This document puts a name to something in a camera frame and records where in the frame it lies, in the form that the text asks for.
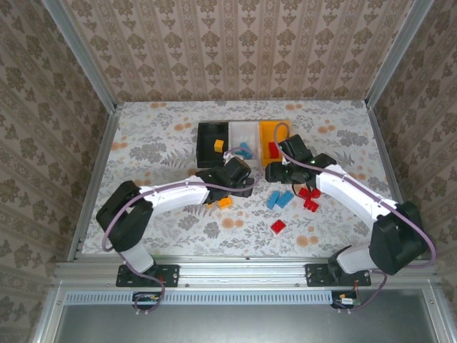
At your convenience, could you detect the black plastic bin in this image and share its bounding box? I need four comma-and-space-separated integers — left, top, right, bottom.
196, 121, 231, 169

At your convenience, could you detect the yellow plastic bin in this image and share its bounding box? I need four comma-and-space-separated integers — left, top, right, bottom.
258, 120, 296, 167

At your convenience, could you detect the white plastic bin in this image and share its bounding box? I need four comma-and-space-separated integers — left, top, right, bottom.
228, 121, 261, 168

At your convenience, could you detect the small connector board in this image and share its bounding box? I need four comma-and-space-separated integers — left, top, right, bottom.
132, 291, 162, 311
331, 290, 361, 310

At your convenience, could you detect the grey metal sheet panel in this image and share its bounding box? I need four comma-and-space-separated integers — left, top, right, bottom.
53, 303, 447, 343

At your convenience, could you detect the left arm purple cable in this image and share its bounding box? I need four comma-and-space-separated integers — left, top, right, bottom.
102, 146, 264, 315

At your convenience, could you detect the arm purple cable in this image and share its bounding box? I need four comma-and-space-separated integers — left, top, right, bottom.
273, 121, 437, 315
102, 146, 264, 315

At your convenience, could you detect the black camera cable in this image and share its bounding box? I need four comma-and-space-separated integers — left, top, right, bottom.
291, 180, 312, 196

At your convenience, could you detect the aluminium side rail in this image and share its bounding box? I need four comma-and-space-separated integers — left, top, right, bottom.
366, 99, 424, 260
67, 103, 124, 262

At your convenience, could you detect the aluminium table edge rail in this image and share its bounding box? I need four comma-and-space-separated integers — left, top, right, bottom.
53, 255, 438, 290

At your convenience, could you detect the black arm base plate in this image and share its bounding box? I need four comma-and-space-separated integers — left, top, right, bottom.
116, 264, 179, 288
305, 263, 372, 288

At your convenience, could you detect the grey slotted cable duct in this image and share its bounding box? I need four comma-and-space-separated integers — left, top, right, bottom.
66, 289, 335, 305

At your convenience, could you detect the aluminium corner post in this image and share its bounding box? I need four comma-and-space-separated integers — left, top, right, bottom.
42, 0, 119, 111
366, 0, 435, 108

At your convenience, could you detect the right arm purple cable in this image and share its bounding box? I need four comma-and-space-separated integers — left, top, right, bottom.
273, 121, 437, 315

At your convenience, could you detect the aluminium lower frame rail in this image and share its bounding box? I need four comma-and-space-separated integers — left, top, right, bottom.
423, 285, 457, 343
31, 285, 67, 343

